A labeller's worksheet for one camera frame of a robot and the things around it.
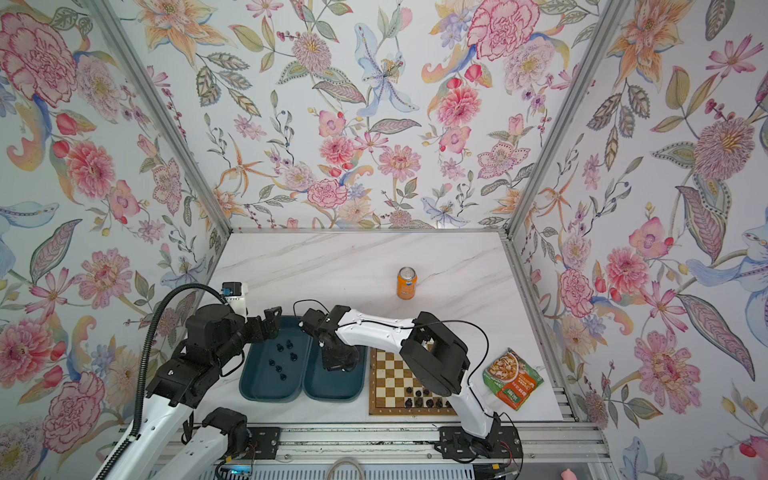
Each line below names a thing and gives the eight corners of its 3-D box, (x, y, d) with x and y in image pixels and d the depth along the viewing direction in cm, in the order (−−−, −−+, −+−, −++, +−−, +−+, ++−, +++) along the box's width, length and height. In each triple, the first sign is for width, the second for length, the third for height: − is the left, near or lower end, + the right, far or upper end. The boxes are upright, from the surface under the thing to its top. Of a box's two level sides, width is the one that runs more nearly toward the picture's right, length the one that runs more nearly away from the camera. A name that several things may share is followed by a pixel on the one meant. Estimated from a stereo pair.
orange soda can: (397, 300, 102) (399, 281, 94) (397, 285, 106) (398, 266, 98) (414, 300, 102) (417, 281, 94) (413, 285, 106) (415, 266, 98)
